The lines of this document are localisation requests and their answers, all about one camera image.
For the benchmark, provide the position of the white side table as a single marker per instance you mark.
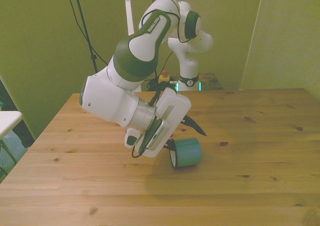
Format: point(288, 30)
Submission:
point(8, 119)

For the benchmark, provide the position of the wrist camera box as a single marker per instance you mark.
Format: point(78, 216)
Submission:
point(157, 136)

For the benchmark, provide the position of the teal enamel mug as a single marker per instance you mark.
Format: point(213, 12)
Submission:
point(187, 152)

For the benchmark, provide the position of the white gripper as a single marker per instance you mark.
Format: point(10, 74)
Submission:
point(177, 103)

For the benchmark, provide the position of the yellow emergency stop button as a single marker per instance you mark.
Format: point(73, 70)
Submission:
point(164, 76)

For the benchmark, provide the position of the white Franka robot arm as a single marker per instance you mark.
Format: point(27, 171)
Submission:
point(140, 53)

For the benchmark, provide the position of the white vertical trim strip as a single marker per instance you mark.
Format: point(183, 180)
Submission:
point(128, 11)

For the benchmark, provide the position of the black camera stand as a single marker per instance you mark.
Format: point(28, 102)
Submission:
point(86, 33)

